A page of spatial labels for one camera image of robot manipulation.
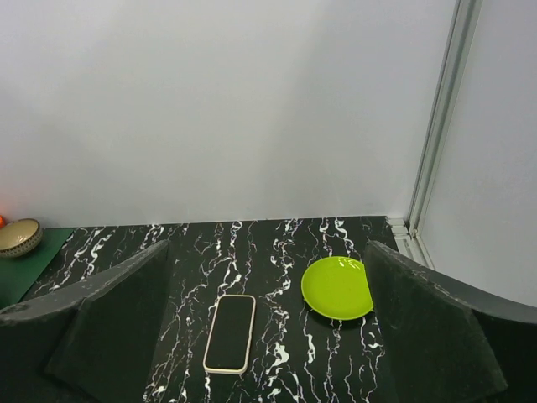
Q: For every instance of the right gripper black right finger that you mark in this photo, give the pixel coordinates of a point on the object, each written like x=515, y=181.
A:
x=447, y=341

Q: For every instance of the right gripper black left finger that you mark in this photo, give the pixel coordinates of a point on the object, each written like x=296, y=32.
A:
x=91, y=341

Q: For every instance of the phone in beige case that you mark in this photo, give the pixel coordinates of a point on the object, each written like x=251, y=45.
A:
x=230, y=337

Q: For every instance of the green mat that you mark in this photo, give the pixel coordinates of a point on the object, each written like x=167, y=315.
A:
x=19, y=274

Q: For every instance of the lime green plate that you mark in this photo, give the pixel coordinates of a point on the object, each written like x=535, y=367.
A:
x=336, y=287

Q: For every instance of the brown patterned bowl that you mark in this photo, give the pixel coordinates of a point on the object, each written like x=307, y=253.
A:
x=20, y=237

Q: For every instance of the aluminium corner post right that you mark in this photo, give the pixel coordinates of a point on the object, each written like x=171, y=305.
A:
x=408, y=231

